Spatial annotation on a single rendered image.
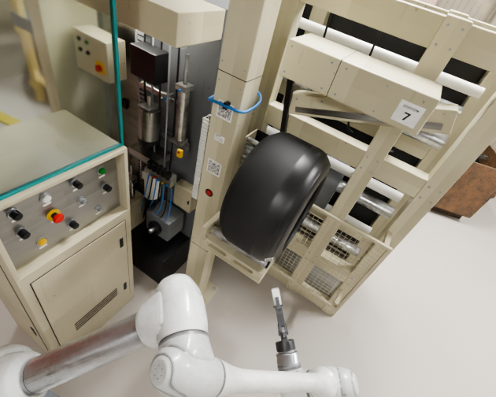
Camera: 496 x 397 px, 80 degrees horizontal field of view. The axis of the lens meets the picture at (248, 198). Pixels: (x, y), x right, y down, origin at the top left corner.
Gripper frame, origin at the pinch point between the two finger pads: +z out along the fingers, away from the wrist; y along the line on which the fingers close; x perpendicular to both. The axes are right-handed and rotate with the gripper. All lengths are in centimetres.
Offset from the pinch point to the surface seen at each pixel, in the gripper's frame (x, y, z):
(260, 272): -4.8, 18.4, 13.7
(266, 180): 2.9, -28.3, 39.8
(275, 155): 8, -29, 50
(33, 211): -83, -32, 41
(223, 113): -9, -32, 71
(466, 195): 249, 202, 87
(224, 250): -20.6, 18.2, 27.3
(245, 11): 4, -64, 84
